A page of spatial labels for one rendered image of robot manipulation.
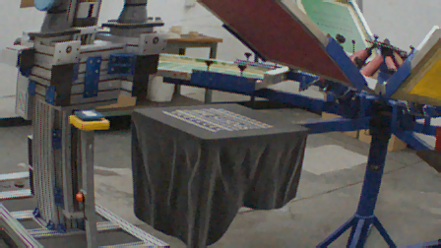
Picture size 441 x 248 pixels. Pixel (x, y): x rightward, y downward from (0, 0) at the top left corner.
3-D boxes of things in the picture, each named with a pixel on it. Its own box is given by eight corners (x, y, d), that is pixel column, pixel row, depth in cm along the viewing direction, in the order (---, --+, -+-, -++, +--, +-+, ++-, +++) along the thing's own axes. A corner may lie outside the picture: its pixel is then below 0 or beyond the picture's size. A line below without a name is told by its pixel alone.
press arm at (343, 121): (195, 149, 237) (197, 131, 236) (184, 145, 241) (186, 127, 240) (385, 127, 315) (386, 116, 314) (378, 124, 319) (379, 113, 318)
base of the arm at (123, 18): (110, 23, 280) (114, 3, 278) (134, 21, 291) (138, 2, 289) (128, 24, 270) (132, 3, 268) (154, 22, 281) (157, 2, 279)
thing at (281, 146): (199, 254, 223) (210, 139, 214) (193, 250, 226) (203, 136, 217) (291, 232, 252) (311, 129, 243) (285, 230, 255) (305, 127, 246)
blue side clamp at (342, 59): (326, 50, 229) (333, 36, 230) (317, 47, 232) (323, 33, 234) (360, 93, 248) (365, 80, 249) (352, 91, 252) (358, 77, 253)
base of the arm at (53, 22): (35, 31, 245) (39, 11, 243) (58, 29, 256) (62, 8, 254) (47, 32, 235) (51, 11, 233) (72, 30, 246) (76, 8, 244)
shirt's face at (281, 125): (205, 140, 214) (205, 139, 214) (132, 110, 246) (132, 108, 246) (310, 130, 244) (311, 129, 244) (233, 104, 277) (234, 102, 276)
